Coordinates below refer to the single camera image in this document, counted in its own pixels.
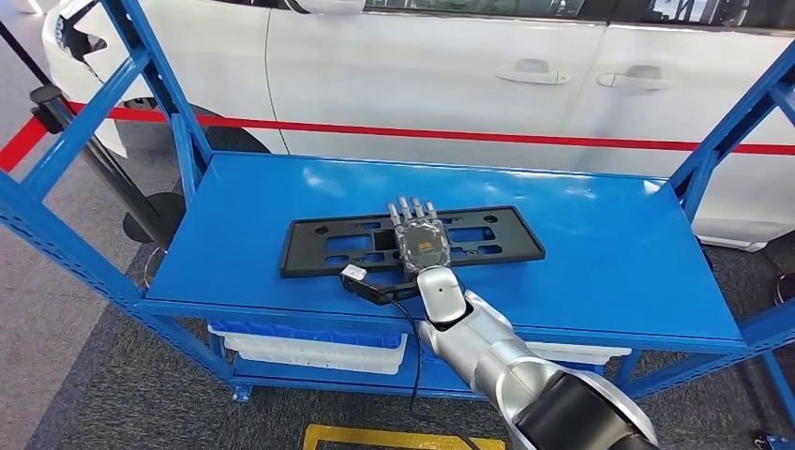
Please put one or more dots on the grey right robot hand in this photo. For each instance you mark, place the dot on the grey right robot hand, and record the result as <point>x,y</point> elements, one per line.
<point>422,245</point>

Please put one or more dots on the black plastic frame part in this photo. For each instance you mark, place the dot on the black plastic frame part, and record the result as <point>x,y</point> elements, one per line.
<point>515,242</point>

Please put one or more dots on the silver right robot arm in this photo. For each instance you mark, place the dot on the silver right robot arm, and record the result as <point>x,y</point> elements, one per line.
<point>484,354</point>

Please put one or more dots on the blue metal shelf rack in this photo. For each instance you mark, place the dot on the blue metal shelf rack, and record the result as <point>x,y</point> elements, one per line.
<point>559,248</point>

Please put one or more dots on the red barrier belt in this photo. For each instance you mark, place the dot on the red barrier belt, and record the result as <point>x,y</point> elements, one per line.
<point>435,132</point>

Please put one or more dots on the white car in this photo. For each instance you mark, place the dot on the white car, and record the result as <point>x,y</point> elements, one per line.
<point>404,74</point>

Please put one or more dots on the yellow floor tape marking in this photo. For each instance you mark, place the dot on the yellow floor tape marking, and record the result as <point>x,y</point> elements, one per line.
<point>372,438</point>

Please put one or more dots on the black stanchion post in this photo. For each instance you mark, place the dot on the black stanchion post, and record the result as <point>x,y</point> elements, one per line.
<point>155,217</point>

